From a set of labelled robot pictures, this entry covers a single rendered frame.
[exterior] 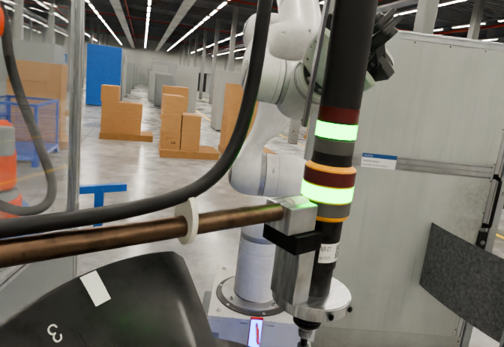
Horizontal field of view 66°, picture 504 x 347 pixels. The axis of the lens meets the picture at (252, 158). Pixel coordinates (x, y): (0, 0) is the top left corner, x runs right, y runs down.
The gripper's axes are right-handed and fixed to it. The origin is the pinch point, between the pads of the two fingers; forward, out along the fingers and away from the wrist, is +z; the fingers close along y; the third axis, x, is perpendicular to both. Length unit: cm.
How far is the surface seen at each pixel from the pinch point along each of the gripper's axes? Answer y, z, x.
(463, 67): 55, -142, -129
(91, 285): -1.6, -2.9, 39.8
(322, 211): 7.0, 7.4, 20.7
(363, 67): 0.6, 10.3, 11.1
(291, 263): 8.3, 6.4, 25.4
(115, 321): 2.5, -1.9, 40.3
